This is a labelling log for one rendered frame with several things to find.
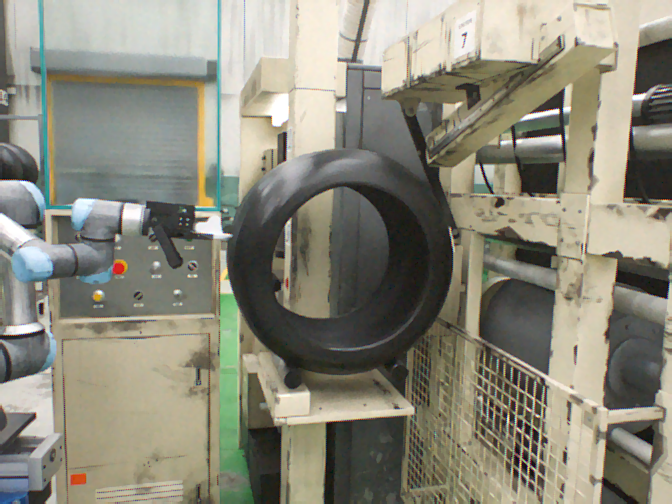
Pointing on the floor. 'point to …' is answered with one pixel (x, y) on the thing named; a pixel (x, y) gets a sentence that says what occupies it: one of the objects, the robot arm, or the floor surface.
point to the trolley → (15, 168)
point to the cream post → (309, 220)
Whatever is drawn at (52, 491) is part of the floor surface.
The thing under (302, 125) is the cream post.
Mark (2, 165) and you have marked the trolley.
